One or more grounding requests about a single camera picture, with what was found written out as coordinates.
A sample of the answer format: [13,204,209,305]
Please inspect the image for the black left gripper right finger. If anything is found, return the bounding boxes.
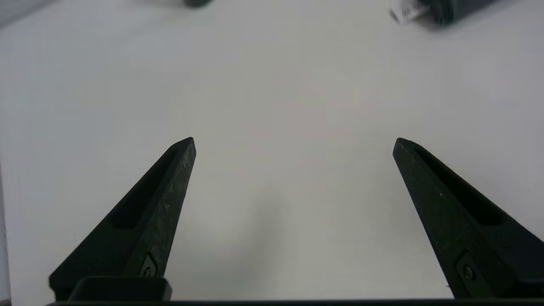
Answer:
[393,138,544,299]

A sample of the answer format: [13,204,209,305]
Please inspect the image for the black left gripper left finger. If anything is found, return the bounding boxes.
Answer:
[49,137,197,300]

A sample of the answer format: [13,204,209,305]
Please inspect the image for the rolled dark grey towel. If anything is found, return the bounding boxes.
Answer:
[390,0,498,27]

